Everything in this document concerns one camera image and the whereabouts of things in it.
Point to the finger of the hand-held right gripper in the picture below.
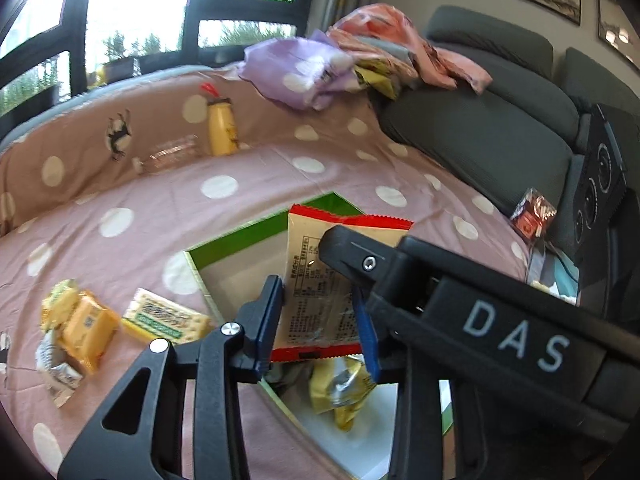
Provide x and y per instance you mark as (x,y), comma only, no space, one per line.
(500,330)

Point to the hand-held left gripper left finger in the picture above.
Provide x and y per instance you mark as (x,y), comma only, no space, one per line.
(267,325)

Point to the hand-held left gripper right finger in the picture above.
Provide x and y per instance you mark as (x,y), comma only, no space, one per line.
(369,345)

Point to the yellow-brown snack packet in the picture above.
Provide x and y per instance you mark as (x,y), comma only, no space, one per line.
(340,385)

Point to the green cardboard box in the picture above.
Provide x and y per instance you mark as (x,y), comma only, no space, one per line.
(235,270)

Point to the beige red-edged snack packet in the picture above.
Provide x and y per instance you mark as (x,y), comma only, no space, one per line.
(320,280)

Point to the pale yellow green-label packet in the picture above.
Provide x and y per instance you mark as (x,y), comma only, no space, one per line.
(165,317)

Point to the red snack packet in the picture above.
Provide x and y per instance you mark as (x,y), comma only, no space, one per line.
(532,215)

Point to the grey sofa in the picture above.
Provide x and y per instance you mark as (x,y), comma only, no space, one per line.
(475,130)

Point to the orange-yellow snack packet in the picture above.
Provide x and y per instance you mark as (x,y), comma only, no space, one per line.
(90,327)

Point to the clear plastic bottle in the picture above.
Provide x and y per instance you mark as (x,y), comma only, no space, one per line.
(167,152)

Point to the yellow bottle with red cap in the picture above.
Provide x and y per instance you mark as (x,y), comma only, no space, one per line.
(222,127)

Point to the yellow-green snack packet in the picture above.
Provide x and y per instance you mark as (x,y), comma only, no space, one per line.
(59,300)

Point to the white snack packet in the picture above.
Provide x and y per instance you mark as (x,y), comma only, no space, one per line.
(55,375)

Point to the brown dotted cushion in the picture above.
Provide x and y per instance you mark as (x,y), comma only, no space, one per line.
(160,110)

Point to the yellow printed bag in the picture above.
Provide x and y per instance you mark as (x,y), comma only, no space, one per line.
(380,77)

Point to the purple cloth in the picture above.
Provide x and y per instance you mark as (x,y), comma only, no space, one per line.
(285,67)

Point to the pink printed cloth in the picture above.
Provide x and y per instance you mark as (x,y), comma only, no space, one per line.
(385,25)

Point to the black framed window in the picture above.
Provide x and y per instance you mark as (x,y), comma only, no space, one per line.
(140,0)

